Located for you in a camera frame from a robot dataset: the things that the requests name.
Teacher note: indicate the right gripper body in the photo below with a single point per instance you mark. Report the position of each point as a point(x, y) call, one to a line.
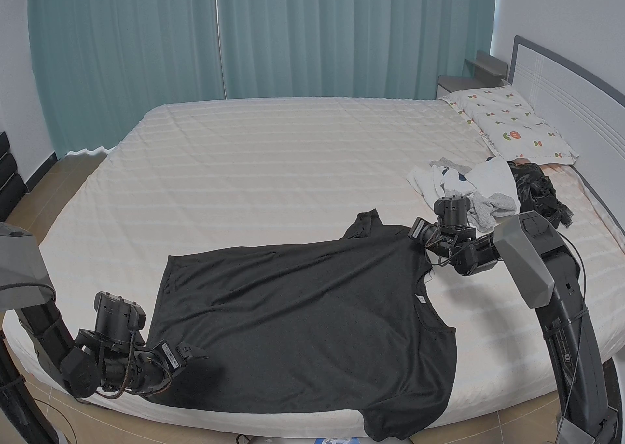
point(429, 236)

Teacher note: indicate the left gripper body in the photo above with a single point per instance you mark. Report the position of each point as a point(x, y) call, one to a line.
point(141, 369)

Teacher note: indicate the black T-shirt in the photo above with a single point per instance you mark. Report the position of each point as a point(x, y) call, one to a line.
point(302, 315)

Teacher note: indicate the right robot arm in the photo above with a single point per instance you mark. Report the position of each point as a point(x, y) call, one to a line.
point(527, 246)

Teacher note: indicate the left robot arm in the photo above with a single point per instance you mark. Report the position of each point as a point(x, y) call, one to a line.
point(49, 344)

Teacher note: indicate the pile of clothes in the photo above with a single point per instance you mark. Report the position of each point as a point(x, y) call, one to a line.
point(488, 178)

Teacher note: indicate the bed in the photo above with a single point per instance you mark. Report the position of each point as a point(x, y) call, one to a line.
point(293, 163)

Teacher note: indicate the black shiny garment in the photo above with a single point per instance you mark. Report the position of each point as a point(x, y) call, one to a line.
point(532, 183)

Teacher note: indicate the white printed pillow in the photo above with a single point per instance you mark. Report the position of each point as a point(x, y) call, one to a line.
point(512, 124)

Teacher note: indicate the grey bedside table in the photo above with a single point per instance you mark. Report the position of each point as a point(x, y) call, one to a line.
point(454, 83)

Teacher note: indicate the black chest of drawers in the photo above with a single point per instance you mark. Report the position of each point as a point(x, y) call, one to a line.
point(9, 178)

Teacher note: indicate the blue-green curtain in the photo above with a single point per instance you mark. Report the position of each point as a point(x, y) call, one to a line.
point(351, 17)
point(127, 41)

